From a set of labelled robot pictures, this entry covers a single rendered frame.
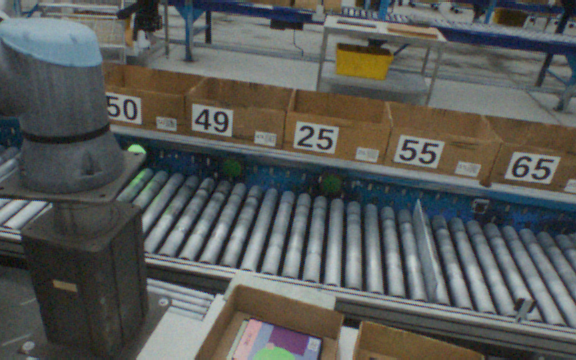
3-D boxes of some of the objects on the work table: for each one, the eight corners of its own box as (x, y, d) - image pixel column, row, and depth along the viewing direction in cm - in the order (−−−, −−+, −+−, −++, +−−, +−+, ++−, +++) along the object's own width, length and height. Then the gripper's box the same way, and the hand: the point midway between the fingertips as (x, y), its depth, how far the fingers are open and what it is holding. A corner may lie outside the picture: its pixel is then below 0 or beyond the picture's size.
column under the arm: (119, 384, 96) (103, 270, 79) (16, 353, 100) (-20, 238, 83) (172, 302, 118) (168, 198, 101) (86, 279, 122) (68, 176, 105)
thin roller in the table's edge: (119, 281, 125) (118, 276, 124) (211, 305, 120) (211, 300, 119) (115, 285, 123) (114, 280, 122) (208, 310, 119) (208, 305, 118)
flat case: (310, 387, 97) (311, 383, 97) (230, 362, 101) (231, 358, 100) (322, 341, 109) (323, 337, 108) (250, 319, 112) (250, 315, 112)
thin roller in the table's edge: (124, 275, 127) (123, 270, 126) (214, 299, 123) (215, 294, 122) (120, 279, 126) (119, 274, 124) (212, 304, 121) (212, 299, 120)
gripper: (149, 1, 152) (150, 60, 162) (166, -5, 166) (167, 50, 177) (125, -3, 152) (128, 57, 163) (144, -8, 167) (146, 47, 177)
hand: (141, 51), depth 170 cm, fingers open, 10 cm apart
